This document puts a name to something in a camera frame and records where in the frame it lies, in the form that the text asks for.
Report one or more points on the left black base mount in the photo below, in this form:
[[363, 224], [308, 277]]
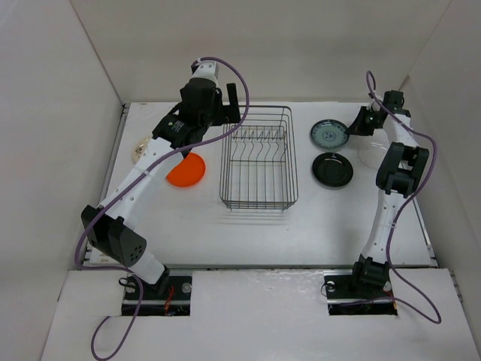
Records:
[[173, 301]]

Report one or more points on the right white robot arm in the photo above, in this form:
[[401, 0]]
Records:
[[398, 177]]

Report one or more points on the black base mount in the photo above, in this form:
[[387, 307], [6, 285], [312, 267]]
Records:
[[344, 299], [173, 301]]

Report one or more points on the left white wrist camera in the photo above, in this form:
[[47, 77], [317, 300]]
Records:
[[208, 70]]

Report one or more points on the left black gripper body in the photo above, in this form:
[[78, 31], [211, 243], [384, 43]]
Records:
[[213, 117]]

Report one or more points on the clear glass plate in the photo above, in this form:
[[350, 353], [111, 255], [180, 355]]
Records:
[[372, 154]]

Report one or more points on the blue patterned ceramic plate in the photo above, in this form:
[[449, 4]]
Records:
[[329, 134]]

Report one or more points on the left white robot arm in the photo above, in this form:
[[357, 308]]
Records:
[[110, 227]]

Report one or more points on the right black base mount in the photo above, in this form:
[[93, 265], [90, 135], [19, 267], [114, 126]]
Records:
[[344, 299]]

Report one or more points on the cream plate with green spot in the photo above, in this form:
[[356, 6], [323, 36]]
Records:
[[139, 149]]

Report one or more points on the orange plastic plate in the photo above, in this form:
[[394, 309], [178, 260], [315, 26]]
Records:
[[188, 173]]

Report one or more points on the black glossy plate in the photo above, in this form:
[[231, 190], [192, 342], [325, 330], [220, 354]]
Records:
[[332, 170]]

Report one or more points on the grey wire dish rack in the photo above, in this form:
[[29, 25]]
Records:
[[258, 170]]

